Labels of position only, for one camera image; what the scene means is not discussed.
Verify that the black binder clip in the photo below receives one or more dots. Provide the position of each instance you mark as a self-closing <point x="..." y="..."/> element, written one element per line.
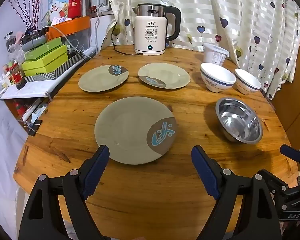
<point x="32" y="126"/>

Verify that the white plastic tub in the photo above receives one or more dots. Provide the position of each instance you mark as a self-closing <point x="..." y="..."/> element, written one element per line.
<point x="215" y="55"/>

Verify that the wooden cabinet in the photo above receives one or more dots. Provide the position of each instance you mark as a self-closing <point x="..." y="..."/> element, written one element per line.
<point x="292" y="112"/>

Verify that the large white blue-banded bowl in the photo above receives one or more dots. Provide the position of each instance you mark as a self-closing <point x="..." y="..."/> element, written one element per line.
<point x="216" y="76"/>

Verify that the orange-lidded clear storage box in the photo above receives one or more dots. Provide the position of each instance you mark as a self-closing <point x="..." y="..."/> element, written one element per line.
<point x="72" y="25"/>

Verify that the heart print striped curtain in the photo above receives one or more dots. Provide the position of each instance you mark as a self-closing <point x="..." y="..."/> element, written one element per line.
<point x="215" y="10"/>

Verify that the red cartoon gift bag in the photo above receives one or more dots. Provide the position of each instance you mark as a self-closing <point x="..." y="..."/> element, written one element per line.
<point x="76" y="0"/>

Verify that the small white blue-banded bowl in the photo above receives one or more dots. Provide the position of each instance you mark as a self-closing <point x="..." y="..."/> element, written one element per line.
<point x="247" y="80"/>

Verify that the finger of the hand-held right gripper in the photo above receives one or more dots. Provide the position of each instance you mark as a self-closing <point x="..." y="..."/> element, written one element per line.
<point x="290" y="152"/>
<point x="273" y="180"/>

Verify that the grey-green fish print plate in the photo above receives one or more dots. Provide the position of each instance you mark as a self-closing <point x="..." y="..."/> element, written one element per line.
<point x="167" y="76"/>
<point x="100" y="80"/>
<point x="130" y="127"/>

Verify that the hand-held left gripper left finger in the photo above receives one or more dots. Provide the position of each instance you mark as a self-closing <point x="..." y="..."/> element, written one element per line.
<point x="96" y="171"/>

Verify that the lime green box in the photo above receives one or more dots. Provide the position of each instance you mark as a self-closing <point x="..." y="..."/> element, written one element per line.
<point x="47" y="66"/>
<point x="52" y="53"/>

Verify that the white electric kettle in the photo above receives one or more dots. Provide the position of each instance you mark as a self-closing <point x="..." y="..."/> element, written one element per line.
<point x="151" y="30"/>

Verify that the black white chevron box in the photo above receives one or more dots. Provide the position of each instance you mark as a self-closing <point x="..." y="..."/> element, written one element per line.
<point x="60" y="72"/>

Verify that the grey oval device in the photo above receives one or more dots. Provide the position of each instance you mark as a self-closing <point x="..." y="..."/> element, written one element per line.
<point x="33" y="43"/>

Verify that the red labelled jar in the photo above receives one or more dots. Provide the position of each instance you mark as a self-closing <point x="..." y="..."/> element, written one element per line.
<point x="16" y="76"/>

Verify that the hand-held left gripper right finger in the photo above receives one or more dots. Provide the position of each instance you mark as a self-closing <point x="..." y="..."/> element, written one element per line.
<point x="206" y="172"/>

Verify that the purple dried branches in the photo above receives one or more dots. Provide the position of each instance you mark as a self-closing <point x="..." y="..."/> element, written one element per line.
<point x="31" y="5"/>

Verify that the stainless steel bowl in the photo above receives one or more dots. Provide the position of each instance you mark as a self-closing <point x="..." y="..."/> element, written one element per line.
<point x="237" y="122"/>

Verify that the white shelf board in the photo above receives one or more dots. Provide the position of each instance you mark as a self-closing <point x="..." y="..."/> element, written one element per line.
<point x="25" y="90"/>

